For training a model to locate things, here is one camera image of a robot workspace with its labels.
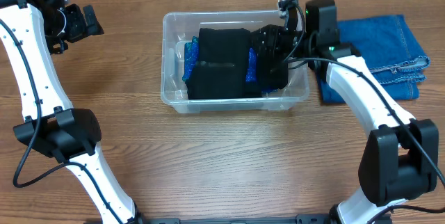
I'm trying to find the black cloth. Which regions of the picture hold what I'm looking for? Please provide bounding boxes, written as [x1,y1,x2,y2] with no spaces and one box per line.
[256,58,289,93]
[243,82,262,98]

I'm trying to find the black garment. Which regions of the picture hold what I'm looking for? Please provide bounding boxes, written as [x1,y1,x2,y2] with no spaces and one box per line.
[186,28,251,100]

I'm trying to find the blue sequin fabric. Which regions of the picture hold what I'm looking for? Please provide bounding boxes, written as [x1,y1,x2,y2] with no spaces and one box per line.
[182,36,257,83]

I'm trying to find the blue denim jeans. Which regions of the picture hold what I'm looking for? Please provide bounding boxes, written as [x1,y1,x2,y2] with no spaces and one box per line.
[337,15,430,100]

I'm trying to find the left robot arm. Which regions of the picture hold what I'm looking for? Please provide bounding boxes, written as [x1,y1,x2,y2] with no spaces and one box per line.
[1,0,145,223]

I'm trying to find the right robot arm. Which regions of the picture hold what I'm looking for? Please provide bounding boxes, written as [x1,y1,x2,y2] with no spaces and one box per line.
[252,0,444,224]

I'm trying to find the clear plastic storage bin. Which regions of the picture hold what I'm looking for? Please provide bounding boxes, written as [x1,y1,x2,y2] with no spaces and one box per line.
[161,10,309,113]

